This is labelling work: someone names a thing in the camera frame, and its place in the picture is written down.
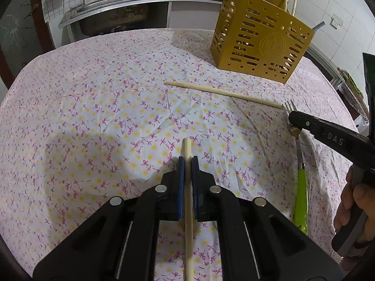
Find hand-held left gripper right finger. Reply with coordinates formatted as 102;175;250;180
191;156;343;281

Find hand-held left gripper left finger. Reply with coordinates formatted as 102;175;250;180
33;156;186;281

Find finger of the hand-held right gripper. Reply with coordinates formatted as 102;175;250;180
289;111;371;155

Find green handled metal fork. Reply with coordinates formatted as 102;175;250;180
282;100;309;235

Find gold perforated utensil holder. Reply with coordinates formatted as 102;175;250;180
210;0;316;84

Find person's right hand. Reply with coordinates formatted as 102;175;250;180
334;166;375;271

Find green vegetables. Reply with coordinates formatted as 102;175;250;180
337;68;365;100

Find pink floral tablecloth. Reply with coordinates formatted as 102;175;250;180
0;29;359;281

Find steel kitchen sink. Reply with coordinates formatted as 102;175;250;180
59;0;170;36

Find brown frosted glass door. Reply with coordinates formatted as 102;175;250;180
0;0;56;91

